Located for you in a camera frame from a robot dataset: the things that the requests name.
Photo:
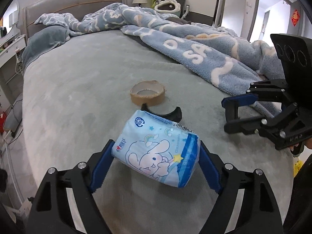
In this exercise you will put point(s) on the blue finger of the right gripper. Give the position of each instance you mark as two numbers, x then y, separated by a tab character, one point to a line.
245	126
242	100

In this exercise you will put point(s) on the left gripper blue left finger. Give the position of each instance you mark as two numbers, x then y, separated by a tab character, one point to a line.
99	164

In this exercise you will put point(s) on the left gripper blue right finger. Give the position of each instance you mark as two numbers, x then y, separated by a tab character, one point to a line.
209	169

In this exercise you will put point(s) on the blue cartoon tissue pack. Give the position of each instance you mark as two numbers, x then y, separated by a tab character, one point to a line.
158	148

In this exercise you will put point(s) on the black curved plastic piece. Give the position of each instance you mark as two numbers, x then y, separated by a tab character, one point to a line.
175	115

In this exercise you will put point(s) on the brown tape roll core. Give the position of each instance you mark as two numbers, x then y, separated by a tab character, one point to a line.
147	92

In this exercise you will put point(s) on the blue patterned fleece blanket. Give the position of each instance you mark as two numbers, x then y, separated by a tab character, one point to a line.
218	55

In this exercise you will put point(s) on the bed with grey sheet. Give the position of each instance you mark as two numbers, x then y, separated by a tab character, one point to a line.
76	98

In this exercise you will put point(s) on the white door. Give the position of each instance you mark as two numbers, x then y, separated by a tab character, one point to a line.
233	15

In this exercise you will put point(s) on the grey floor cushion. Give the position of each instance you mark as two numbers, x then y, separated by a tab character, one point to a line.
14	116

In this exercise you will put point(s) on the red box on floor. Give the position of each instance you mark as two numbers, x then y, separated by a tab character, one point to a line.
2	121

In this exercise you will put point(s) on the white cat-shaped cushion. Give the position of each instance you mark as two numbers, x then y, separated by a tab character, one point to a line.
168	6

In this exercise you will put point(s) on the blue grey pillow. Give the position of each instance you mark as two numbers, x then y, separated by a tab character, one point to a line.
43	42

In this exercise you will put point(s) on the white dressing table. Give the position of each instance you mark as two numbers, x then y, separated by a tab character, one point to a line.
11	72

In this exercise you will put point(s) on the grey upholstered headboard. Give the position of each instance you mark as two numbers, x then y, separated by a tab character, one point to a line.
78	8

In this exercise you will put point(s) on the red wall ornament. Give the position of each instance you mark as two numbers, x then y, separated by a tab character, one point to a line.
295	17

